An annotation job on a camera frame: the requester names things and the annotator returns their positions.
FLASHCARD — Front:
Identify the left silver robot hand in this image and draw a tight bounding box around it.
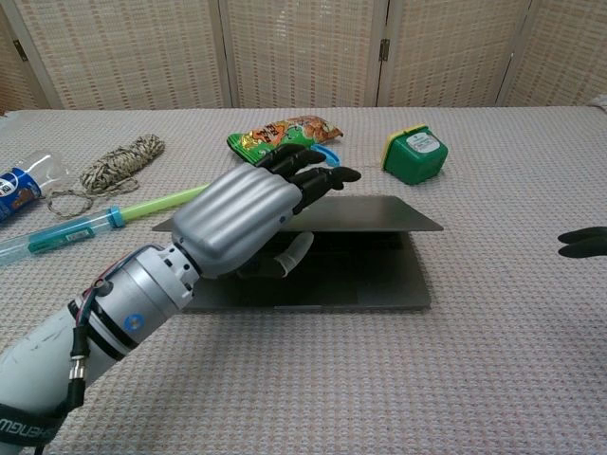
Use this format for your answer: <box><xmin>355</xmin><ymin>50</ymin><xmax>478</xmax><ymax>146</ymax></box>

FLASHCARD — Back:
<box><xmin>170</xmin><ymin>144</ymin><xmax>362</xmax><ymax>281</ymax></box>

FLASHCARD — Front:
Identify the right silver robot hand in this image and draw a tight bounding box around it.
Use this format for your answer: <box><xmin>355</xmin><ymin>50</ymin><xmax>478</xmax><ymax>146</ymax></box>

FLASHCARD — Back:
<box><xmin>558</xmin><ymin>226</ymin><xmax>607</xmax><ymax>260</ymax></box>

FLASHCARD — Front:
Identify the silver laptop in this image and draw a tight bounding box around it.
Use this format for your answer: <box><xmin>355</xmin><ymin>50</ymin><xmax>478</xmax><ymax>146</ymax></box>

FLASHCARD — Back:
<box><xmin>151</xmin><ymin>194</ymin><xmax>445</xmax><ymax>314</ymax></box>

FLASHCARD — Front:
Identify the green snack bag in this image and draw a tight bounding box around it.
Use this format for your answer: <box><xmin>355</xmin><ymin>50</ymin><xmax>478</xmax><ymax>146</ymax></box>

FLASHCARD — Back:
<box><xmin>226</xmin><ymin>115</ymin><xmax>343</xmax><ymax>168</ymax></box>

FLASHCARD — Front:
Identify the green and blue water pump toy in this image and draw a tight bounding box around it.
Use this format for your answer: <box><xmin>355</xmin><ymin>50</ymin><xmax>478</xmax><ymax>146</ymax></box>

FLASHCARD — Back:
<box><xmin>0</xmin><ymin>144</ymin><xmax>342</xmax><ymax>269</ymax></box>

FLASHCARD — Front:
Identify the green box with yellow lid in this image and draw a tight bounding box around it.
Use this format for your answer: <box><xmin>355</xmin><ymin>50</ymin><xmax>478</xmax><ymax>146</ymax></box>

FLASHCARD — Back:
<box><xmin>381</xmin><ymin>124</ymin><xmax>450</xmax><ymax>187</ymax></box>

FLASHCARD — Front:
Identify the waffle weave tablecloth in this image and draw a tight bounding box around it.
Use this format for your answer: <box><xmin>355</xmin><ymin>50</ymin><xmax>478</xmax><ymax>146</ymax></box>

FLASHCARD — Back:
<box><xmin>0</xmin><ymin>106</ymin><xmax>607</xmax><ymax>455</ymax></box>

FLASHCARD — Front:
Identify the clear plastic Pepsi bottle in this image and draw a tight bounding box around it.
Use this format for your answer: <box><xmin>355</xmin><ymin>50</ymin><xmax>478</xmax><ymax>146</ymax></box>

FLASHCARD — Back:
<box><xmin>0</xmin><ymin>150</ymin><xmax>72</xmax><ymax>224</ymax></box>

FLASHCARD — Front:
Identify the camouflage rope bundle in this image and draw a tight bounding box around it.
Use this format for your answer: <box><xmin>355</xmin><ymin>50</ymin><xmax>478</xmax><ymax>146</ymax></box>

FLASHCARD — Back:
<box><xmin>46</xmin><ymin>134</ymin><xmax>167</xmax><ymax>218</ymax></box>

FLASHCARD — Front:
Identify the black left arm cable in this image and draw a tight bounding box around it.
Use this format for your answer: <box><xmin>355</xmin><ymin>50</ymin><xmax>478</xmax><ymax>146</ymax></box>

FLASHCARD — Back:
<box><xmin>35</xmin><ymin>324</ymin><xmax>92</xmax><ymax>455</ymax></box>

